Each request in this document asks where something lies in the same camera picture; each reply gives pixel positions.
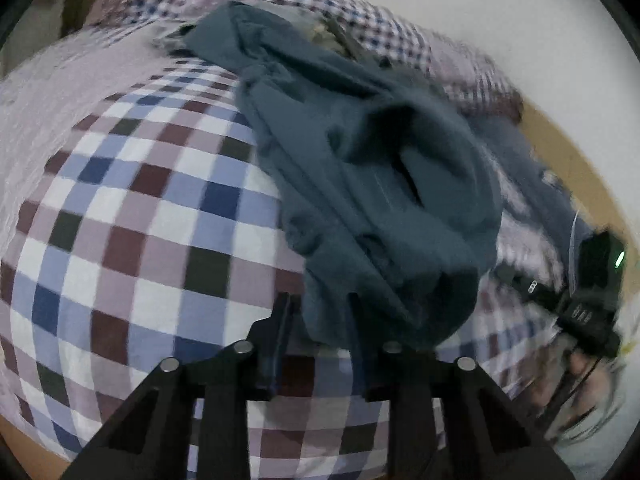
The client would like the olive green garment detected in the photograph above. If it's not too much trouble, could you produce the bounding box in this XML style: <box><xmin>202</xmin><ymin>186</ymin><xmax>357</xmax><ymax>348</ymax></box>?
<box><xmin>310</xmin><ymin>27</ymin><xmax>358</xmax><ymax>58</ymax></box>

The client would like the blue-grey t-shirt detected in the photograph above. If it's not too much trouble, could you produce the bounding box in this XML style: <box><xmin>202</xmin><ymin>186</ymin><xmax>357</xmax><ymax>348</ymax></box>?
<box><xmin>182</xmin><ymin>0</ymin><xmax>503</xmax><ymax>348</ymax></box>

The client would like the person's right hand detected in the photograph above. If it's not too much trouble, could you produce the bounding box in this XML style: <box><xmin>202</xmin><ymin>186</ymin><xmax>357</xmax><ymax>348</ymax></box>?
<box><xmin>525</xmin><ymin>340</ymin><xmax>618</xmax><ymax>431</ymax></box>

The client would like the checkered bed sheet with lace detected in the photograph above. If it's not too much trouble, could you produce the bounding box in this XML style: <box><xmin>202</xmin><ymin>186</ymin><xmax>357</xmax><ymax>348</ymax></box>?
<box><xmin>0</xmin><ymin>25</ymin><xmax>621</xmax><ymax>480</ymax></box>

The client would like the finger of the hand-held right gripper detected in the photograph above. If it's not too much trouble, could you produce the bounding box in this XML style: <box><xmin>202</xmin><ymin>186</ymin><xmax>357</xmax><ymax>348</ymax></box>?
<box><xmin>492</xmin><ymin>264</ymin><xmax>563</xmax><ymax>311</ymax></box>

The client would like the blue fluffy blanket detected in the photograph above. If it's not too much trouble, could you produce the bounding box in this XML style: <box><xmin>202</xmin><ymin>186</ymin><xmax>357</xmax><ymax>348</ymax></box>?
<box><xmin>480</xmin><ymin>120</ymin><xmax>596</xmax><ymax>281</ymax></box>

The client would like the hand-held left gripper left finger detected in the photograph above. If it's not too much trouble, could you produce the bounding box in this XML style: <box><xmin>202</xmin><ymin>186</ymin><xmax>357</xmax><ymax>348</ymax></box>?
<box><xmin>62</xmin><ymin>291</ymin><xmax>303</xmax><ymax>480</ymax></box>

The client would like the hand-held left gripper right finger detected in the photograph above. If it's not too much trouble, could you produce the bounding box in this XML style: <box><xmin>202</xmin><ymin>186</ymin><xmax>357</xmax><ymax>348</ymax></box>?
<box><xmin>346</xmin><ymin>291</ymin><xmax>576</xmax><ymax>480</ymax></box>

